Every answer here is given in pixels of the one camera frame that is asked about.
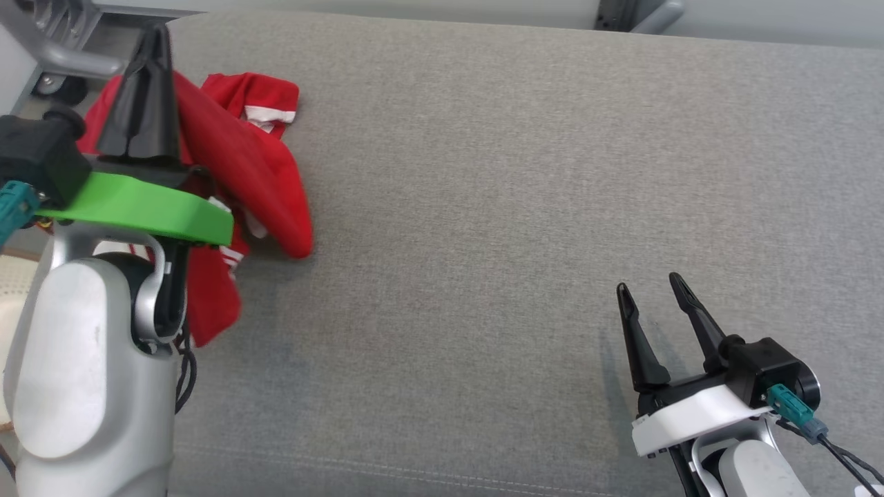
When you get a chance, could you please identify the black caster wheel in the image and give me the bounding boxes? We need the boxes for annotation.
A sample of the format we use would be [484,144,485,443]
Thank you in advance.
[35,72,89,106]

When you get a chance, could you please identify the red basketball jersey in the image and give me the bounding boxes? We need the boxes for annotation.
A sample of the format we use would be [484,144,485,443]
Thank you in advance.
[76,69,315,347]

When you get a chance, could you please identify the grey metal cart frame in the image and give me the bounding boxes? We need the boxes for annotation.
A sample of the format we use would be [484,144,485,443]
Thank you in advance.
[0,0,201,78]

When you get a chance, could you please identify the grey fabric sofa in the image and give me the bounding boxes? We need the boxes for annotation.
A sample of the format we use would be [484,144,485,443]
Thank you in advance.
[76,10,884,497]

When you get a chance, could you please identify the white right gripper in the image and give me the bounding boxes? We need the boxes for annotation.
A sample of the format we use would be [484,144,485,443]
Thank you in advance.
[617,273,773,458]

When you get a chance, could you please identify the beige textured cloth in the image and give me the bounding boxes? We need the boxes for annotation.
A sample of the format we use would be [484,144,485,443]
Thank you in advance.
[0,254,42,432]

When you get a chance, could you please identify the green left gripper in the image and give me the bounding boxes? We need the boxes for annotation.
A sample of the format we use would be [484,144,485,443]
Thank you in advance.
[38,24,234,248]

